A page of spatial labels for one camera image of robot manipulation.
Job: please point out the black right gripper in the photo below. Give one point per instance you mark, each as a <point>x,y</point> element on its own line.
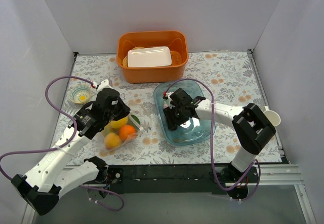
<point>172,117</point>

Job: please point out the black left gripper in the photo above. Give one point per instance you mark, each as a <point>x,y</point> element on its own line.
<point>121,110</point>

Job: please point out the yellow lemon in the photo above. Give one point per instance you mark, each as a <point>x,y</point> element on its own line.
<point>119,123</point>

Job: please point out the clear zip top bag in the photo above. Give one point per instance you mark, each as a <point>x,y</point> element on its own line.
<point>117,134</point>

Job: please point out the yellow peach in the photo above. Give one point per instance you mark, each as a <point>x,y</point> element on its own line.
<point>112,141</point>

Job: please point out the orange tangerine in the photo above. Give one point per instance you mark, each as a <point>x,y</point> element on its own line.
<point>127,132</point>

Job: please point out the green lime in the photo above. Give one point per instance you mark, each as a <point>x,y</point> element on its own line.
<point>135,118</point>

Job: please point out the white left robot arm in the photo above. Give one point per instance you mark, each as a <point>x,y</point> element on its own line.
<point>43,185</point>

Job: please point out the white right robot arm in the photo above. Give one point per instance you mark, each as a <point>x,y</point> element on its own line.
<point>253,125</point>

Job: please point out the clear blue plastic tray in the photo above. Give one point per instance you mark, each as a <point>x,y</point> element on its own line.
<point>191,132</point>

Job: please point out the small patterned bowl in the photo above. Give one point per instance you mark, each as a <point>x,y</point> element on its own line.
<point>80,94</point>

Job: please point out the white rectangular dish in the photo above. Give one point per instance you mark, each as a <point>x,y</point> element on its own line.
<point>149,57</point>

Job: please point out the yellow plate in basket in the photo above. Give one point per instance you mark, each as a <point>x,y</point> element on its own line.
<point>125,60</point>

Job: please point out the orange plastic basket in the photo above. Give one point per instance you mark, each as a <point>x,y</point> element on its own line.
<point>175,40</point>

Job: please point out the white plastic cup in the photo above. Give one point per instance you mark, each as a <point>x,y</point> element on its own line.
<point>272,116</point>

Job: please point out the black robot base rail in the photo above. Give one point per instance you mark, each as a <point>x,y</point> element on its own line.
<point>192,178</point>

